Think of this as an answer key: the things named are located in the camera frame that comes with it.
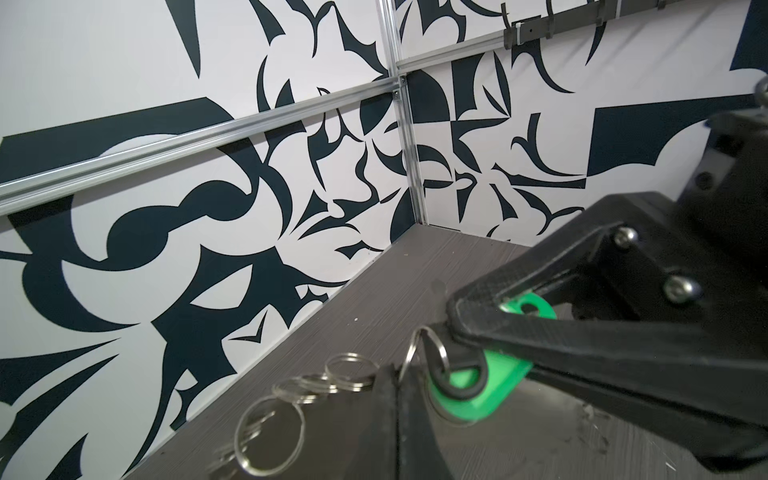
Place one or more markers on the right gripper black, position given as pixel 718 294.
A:
pixel 727 192

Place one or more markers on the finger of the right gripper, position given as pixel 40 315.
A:
pixel 718 443
pixel 640 294

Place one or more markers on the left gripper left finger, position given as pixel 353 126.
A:
pixel 376 457

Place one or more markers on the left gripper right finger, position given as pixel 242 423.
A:
pixel 418 452

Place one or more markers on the green key tag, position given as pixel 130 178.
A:
pixel 466 384

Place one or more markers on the wall hook rail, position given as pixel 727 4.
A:
pixel 595 13

